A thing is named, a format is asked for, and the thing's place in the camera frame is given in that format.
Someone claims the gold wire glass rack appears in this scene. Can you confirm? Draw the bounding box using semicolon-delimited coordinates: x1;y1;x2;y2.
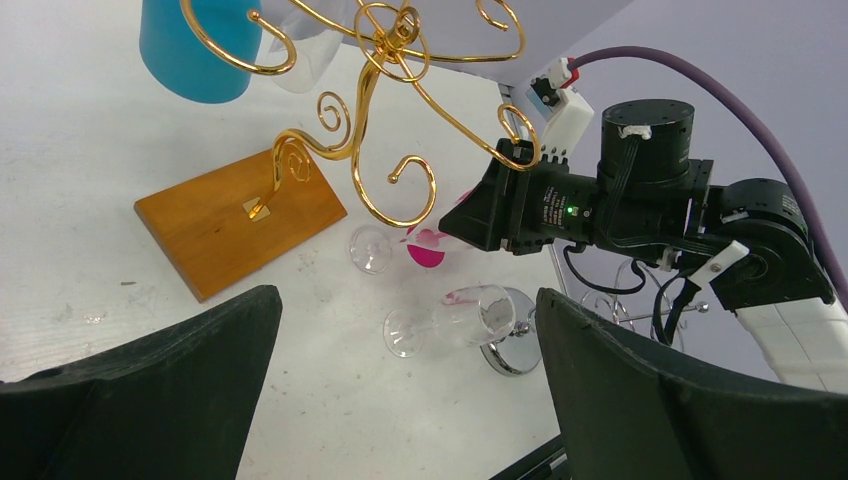
133;0;543;304

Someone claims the chrome wire glass rack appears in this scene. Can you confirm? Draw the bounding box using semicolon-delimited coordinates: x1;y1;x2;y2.
478;258;711;379

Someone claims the blue plastic wine glass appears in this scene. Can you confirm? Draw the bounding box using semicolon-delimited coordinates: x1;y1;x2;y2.
139;0;261;104

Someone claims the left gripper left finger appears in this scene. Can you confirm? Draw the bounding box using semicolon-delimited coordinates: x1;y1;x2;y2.
1;285;283;479

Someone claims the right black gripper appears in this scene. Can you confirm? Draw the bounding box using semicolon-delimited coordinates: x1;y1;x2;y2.
438;99;715;255

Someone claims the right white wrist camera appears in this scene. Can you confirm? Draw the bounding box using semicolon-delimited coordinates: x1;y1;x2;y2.
526;57;595;165

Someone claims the pink plastic wine glass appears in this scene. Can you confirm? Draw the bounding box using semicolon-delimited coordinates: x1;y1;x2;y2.
400;190;473;268

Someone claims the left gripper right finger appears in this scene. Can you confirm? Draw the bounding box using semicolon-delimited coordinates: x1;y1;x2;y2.
536;288;847;479

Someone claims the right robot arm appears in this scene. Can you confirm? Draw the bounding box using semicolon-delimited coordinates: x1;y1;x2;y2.
439;99;847;393

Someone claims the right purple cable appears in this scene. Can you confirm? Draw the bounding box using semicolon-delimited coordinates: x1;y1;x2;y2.
569;44;848;313

